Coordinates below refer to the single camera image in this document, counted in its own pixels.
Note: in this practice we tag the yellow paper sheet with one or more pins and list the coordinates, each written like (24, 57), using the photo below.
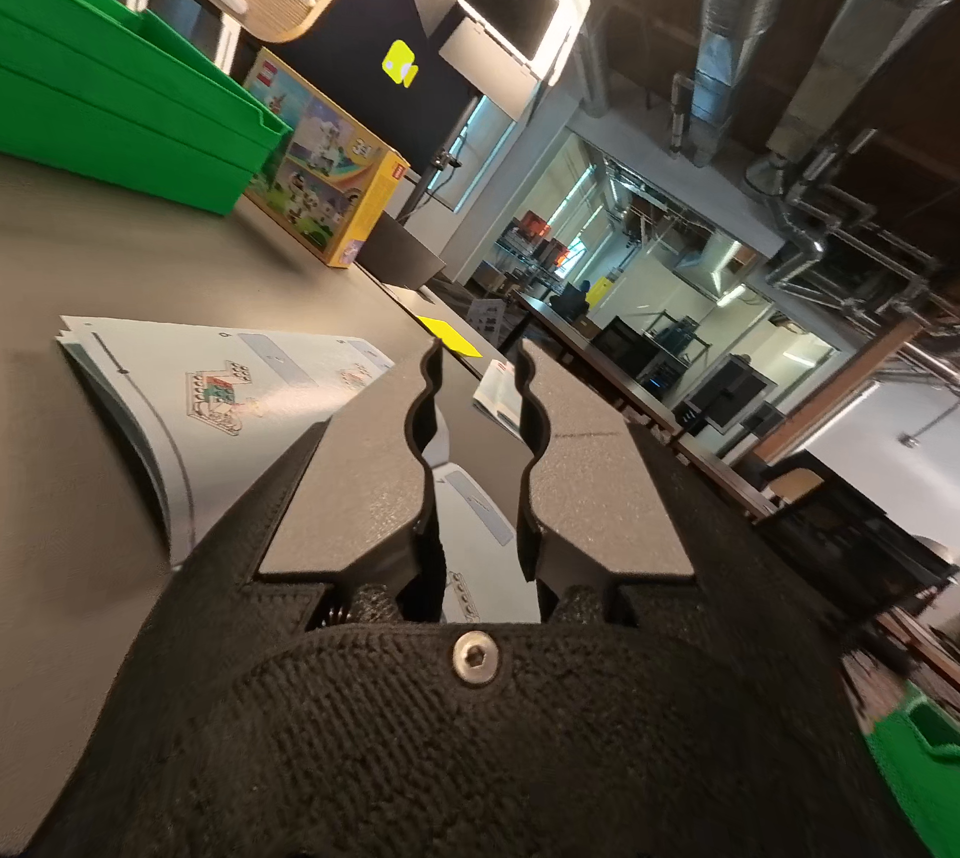
(450, 335)

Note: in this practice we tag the brown wooden beam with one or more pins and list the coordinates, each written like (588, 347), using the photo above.
(840, 386)

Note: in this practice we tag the metal storage shelf rack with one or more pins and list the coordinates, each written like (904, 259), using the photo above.
(536, 251)

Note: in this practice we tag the open instruction booklet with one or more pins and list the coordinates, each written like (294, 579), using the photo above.
(225, 378)

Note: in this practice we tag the dark grey flat panel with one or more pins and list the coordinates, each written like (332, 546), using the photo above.
(397, 251)

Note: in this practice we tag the yellow camera sign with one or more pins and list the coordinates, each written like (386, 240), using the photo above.
(399, 63)

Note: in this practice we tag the metal exhaust hood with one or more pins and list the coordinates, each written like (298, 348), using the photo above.
(709, 262)

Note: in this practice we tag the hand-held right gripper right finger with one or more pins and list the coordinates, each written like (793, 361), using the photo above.
(607, 498)

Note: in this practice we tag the yellow lego set box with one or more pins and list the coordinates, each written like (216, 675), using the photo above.
(330, 153)

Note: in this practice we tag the black light stand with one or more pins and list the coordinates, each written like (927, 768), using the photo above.
(444, 162)

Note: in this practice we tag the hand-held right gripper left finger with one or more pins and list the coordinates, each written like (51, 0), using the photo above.
(352, 498)

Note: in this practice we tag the small closed instruction booklet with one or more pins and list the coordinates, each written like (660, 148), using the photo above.
(499, 397)

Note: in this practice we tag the grey ceiling pipe cluster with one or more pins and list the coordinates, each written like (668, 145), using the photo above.
(825, 221)

